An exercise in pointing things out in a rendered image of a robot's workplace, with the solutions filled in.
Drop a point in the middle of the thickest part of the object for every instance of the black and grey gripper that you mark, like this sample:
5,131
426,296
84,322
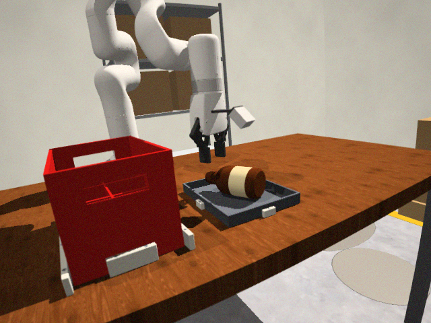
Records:
201,105

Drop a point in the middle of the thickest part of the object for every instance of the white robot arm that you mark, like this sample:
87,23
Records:
201,56

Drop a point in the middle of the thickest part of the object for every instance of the brown bottle with cream label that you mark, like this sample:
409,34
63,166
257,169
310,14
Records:
238,181

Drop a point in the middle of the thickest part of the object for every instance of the red crate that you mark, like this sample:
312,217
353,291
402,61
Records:
93,229

